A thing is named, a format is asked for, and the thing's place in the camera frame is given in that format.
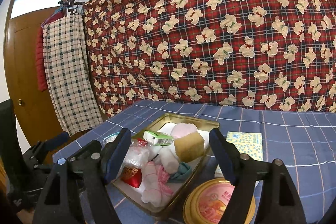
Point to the gold rectangular tin box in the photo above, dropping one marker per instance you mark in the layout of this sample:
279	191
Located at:
183	119

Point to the clear plastic bag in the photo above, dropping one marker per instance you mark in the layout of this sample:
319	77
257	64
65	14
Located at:
137	155

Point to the wooden door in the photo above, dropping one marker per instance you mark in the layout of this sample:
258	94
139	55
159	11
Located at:
26	56

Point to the blue plaid bed sheet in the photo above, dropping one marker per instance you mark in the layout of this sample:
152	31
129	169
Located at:
288	134

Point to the white rolled cloth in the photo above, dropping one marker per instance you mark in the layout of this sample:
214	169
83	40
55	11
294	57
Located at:
169	159

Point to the round gold tin lid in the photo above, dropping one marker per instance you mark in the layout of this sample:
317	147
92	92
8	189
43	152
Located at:
210	203

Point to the red garment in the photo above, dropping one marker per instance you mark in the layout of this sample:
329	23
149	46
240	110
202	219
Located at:
40	61

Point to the teal cloth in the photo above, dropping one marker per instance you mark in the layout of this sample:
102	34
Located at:
182	171

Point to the small white box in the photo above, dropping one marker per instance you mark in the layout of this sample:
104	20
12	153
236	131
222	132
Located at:
218	172

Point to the pink round puff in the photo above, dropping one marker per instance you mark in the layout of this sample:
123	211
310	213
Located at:
183	130

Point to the green white tissue packet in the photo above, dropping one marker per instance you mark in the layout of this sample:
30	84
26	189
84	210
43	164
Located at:
157	138

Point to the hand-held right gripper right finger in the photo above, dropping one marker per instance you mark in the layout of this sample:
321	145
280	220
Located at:
223	158

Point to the yellow sponge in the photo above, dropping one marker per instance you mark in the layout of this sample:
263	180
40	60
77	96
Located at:
189	148

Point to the green white checked cloth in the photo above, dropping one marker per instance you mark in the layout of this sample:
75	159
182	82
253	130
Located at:
68	69

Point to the clear plastic lid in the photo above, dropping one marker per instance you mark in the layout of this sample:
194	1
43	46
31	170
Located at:
111	138

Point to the blue clothes hanger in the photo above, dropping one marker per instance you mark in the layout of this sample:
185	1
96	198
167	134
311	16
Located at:
56	12

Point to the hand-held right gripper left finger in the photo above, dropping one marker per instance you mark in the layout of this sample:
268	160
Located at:
116	155

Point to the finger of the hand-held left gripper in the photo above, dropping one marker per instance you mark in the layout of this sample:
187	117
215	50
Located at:
88	149
59	138

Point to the red satin pouch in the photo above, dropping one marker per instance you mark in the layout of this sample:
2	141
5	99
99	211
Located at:
131	176

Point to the yellow green tissue packet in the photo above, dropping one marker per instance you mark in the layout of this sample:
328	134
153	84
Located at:
246	145

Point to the white towel with pink trim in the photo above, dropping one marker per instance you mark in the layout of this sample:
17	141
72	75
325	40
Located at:
152	187

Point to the red plaid bear blanket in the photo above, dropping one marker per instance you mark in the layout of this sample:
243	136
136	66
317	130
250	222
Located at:
210	29

